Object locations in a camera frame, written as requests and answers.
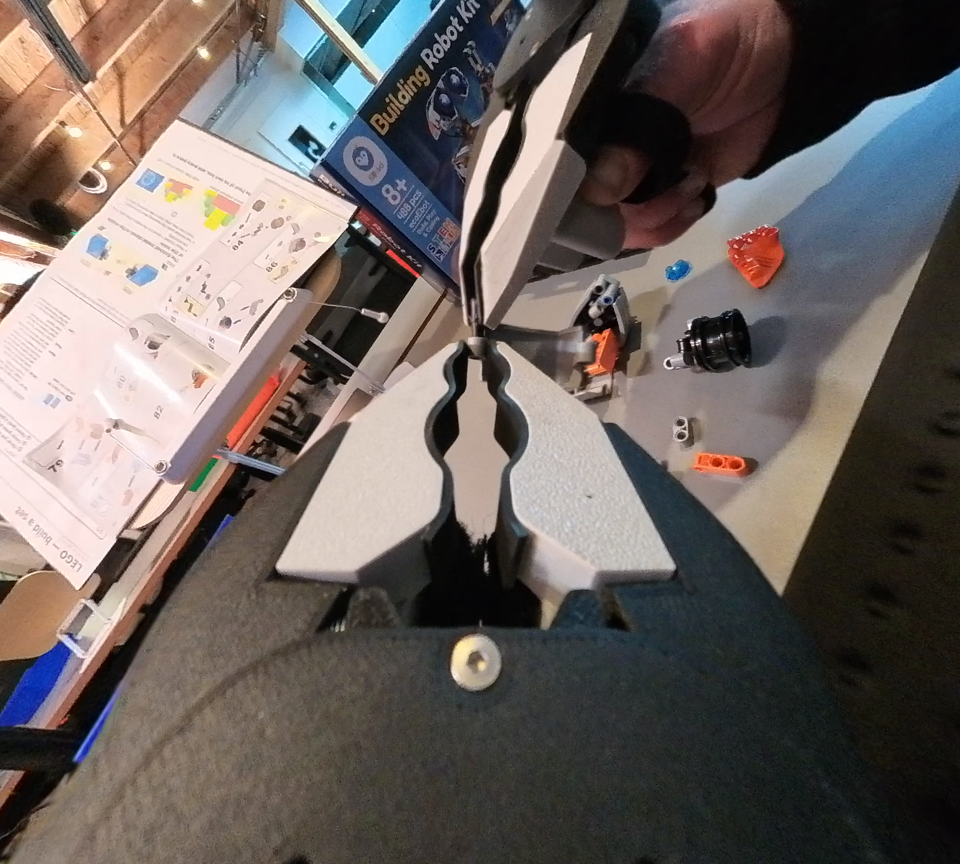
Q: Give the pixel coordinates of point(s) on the instruction sheet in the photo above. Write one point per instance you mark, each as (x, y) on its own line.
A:
(150, 279)

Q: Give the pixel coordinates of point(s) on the black toy wheel assembly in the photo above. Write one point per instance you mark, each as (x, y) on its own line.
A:
(720, 342)

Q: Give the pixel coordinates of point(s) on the grey curved panel piece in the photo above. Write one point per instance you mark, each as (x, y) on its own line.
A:
(536, 342)

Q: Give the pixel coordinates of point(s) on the grey two-hole connector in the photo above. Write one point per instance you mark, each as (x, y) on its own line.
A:
(683, 435)

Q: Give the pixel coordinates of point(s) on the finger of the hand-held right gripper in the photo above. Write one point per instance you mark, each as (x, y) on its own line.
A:
(532, 203)
(480, 203)

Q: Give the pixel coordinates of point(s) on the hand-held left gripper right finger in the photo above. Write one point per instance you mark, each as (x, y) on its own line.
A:
(592, 504)

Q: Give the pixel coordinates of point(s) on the grey orange block assembly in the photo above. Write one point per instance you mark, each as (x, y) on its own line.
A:
(604, 354)

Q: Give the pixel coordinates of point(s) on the white book stand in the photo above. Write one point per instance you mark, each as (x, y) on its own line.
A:
(247, 391)

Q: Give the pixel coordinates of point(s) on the blue transparent round stud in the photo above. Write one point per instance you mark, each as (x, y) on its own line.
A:
(679, 270)

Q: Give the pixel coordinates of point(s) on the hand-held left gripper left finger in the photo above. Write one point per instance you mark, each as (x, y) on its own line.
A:
(360, 504)

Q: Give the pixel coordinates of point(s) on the person's right hand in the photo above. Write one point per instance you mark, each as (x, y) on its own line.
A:
(727, 76)

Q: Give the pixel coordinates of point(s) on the orange wedge block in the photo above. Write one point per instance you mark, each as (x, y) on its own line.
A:
(757, 260)

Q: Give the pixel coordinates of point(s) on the blue robot kit box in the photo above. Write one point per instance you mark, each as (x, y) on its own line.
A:
(390, 151)

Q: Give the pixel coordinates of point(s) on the black dimpled foam pad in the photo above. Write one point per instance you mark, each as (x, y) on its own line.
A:
(885, 504)

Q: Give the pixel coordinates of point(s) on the black lighting track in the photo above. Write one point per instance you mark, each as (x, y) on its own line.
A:
(45, 8)

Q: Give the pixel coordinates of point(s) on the orange three-hole beam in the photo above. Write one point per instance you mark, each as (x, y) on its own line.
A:
(716, 472)

